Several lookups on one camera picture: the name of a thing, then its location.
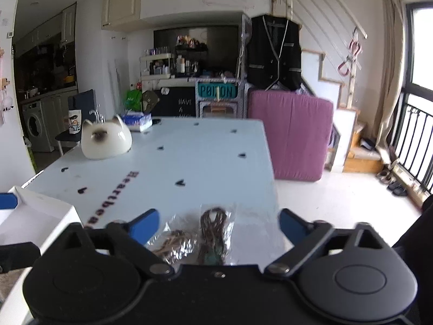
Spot clear bag of brown cords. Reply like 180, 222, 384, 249
198, 203, 238, 266

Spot white washing machine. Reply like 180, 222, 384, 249
22, 99, 55, 153

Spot blue tissue pack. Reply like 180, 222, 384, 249
121, 111, 153, 132

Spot dark blue chair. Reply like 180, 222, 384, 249
55, 89, 97, 157

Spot white cartoon cup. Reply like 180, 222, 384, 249
68, 109, 83, 134

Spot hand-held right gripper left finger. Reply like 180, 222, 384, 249
62, 209, 175, 277

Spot white perforated storage crate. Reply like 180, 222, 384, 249
198, 99, 245, 119

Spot cream wall cabinet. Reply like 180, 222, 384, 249
101, 0, 143, 28

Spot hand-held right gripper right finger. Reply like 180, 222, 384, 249
263, 209, 390, 276

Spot pair of dark shoes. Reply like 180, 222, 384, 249
377, 170, 411, 197

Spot black chalkboard sign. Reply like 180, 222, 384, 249
150, 86, 197, 118

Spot green plastic bag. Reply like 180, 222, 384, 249
125, 89, 143, 112

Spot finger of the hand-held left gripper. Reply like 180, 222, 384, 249
0, 193, 18, 210
0, 242, 42, 273

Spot pink carabiner hooks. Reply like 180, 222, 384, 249
337, 27, 363, 76

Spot silver faucet ornament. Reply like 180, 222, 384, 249
89, 104, 106, 123

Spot pink mattress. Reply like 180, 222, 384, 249
248, 89, 334, 182

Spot black vest with white trim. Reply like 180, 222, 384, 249
246, 14, 303, 92

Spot white shelf with bottles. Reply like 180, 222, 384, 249
140, 53, 176, 79

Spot beige curtain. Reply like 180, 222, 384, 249
375, 0, 407, 151

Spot wooden step box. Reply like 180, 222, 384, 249
342, 147, 385, 174

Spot teal licence plate sign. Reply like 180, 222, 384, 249
196, 82, 238, 101

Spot black balcony railing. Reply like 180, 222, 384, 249
392, 92, 433, 195

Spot shallow white cardboard box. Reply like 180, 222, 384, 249
0, 186, 81, 256

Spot clear bag with cords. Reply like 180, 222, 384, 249
147, 214, 202, 266

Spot white cat-shaped ceramic dome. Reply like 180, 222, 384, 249
81, 115, 133, 161

